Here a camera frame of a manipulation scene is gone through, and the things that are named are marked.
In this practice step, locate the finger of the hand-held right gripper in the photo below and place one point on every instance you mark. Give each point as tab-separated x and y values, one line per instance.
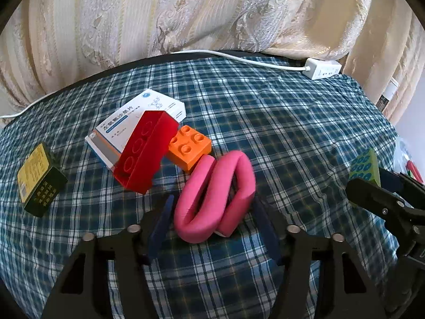
372	196
393	179

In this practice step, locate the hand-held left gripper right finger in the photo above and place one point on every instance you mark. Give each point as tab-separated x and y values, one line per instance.
267	232

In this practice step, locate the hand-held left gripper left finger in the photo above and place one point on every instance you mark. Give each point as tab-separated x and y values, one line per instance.
161	226

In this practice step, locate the green block with blue dots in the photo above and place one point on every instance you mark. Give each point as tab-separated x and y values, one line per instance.
365	167

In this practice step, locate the pink foam hair roller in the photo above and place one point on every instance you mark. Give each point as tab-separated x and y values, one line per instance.
206	199

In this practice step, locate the red toy brick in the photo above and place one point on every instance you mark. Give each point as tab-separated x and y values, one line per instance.
142	153

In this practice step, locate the orange toy brick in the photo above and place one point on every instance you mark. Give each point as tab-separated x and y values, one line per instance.
189	149

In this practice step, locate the white and blue medicine box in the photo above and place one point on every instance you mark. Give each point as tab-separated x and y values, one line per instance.
132	119

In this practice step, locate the dark green medicine box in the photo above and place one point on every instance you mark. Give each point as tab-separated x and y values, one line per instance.
40	186

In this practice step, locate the blue plaid tablecloth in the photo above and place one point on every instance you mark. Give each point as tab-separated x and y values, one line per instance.
298	123

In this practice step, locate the white power strip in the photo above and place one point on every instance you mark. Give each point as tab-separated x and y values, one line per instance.
322	68

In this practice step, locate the cream patterned curtain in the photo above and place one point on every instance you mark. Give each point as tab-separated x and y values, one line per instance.
166	16

